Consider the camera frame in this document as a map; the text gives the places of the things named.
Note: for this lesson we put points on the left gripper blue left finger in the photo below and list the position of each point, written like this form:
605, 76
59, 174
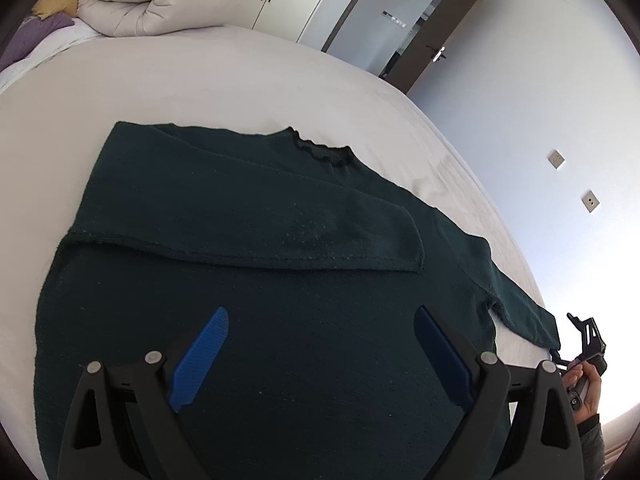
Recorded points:
123, 421

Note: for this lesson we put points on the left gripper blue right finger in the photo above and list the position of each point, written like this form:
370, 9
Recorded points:
542, 442

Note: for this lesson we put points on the dark green knit sweater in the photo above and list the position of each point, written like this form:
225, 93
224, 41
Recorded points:
320, 264

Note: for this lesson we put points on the person's right forearm grey sleeve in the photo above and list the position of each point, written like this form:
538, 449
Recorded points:
593, 455

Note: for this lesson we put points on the brown bedroom door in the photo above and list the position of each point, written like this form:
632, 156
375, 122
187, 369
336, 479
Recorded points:
429, 44

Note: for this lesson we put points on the person's right hand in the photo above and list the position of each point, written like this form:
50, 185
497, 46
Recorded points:
590, 404

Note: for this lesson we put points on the white bed sheet mattress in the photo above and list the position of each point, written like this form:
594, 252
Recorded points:
55, 118

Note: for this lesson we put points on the purple patterned pillow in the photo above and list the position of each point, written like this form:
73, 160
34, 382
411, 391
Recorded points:
30, 34

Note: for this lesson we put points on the yellow patterned pillow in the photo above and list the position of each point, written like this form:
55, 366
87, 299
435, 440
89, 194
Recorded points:
45, 8

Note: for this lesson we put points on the lower wall socket plate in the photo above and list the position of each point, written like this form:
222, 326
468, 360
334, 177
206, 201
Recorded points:
590, 201

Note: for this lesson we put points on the wall socket plate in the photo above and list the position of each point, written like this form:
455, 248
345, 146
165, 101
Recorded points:
590, 201
556, 159

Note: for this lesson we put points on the upper wall socket plate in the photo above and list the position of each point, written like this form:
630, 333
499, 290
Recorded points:
556, 159

